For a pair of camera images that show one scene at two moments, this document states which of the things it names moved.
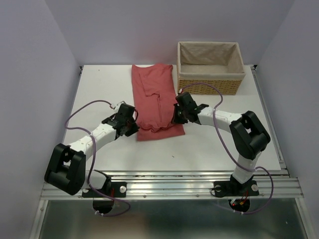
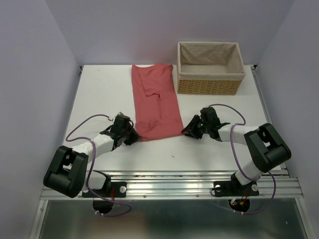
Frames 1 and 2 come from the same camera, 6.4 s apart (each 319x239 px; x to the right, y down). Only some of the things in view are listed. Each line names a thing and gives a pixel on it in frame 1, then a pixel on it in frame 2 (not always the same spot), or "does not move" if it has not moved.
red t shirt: x=154 y=99 does not move
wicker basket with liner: x=218 y=62 does not move
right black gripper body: x=179 y=115 to x=206 y=127
